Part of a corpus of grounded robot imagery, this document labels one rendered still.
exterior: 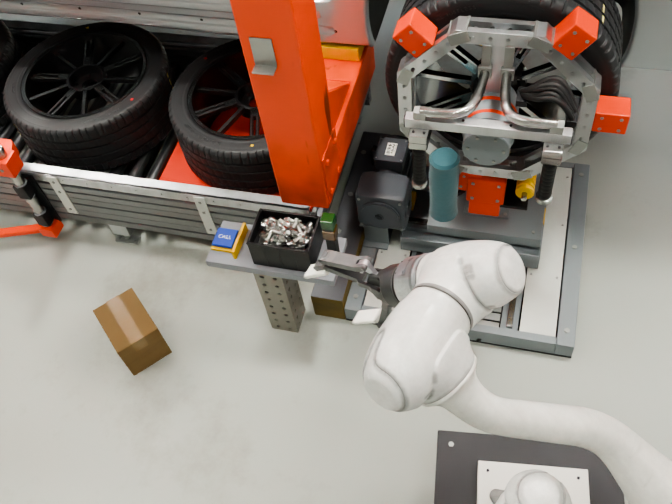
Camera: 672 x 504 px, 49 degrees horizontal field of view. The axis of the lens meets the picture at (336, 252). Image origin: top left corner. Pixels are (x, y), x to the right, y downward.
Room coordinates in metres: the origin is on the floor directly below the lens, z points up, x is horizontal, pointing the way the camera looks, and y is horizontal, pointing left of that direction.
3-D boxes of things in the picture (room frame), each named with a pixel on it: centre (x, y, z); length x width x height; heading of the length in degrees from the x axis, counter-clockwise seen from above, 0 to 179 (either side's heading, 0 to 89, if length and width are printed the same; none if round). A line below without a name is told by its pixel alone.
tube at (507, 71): (1.34, -0.56, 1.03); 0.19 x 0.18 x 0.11; 157
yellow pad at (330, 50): (2.07, -0.16, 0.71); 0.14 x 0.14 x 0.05; 67
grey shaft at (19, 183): (2.03, 1.13, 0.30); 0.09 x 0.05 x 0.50; 67
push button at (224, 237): (1.50, 0.35, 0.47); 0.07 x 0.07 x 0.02; 67
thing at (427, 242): (1.67, -0.54, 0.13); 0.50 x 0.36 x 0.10; 67
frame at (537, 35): (1.49, -0.51, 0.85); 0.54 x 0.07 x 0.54; 67
